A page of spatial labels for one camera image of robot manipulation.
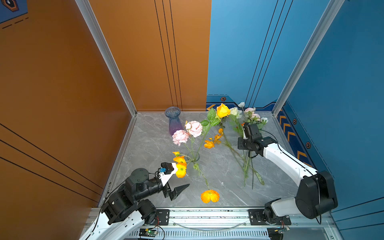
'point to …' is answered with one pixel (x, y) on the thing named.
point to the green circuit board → (147, 232)
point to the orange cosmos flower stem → (209, 144)
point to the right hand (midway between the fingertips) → (239, 142)
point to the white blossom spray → (241, 105)
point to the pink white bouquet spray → (254, 118)
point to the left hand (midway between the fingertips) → (183, 173)
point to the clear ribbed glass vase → (193, 157)
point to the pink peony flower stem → (181, 137)
